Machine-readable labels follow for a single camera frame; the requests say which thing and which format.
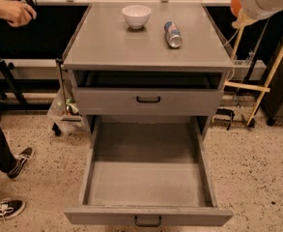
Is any white ceramic bowl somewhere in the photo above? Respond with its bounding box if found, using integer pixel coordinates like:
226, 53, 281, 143
122, 5, 152, 29

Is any open grey middle drawer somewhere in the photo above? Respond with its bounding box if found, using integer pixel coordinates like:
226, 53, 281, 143
65, 116, 233, 226

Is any black sneaker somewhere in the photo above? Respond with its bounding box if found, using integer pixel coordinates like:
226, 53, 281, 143
0, 199, 25, 221
7, 147, 34, 180

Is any person's bare hand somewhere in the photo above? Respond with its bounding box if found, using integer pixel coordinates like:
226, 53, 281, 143
0, 0, 37, 27

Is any black drawer handle upper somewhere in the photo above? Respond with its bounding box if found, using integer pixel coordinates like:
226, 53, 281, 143
136, 96, 161, 104

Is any black metal stand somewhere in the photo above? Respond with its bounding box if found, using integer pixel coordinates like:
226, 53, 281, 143
0, 58, 28, 109

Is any black sneaker upper left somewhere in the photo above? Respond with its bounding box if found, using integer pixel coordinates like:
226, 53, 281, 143
7, 147, 34, 180

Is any black drawer handle lower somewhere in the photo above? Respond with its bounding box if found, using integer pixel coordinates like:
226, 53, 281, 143
134, 216, 162, 228

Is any wooden easel frame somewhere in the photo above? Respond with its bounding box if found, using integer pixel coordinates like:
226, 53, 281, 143
223, 19, 283, 128

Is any black drawer handle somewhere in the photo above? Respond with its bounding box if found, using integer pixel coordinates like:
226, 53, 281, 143
136, 96, 161, 104
134, 216, 162, 228

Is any orange fruit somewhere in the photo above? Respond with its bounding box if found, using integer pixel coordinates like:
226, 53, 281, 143
230, 0, 241, 17

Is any silver blue soda can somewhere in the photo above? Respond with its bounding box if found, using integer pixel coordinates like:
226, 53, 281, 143
164, 21, 183, 48

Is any grey drawer cabinet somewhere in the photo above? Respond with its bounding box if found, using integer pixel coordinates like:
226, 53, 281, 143
64, 1, 232, 135

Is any black sneaker lower left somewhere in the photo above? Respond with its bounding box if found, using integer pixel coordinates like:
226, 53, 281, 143
0, 199, 25, 221

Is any closed grey upper drawer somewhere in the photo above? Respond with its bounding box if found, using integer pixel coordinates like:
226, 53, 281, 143
72, 88, 223, 116

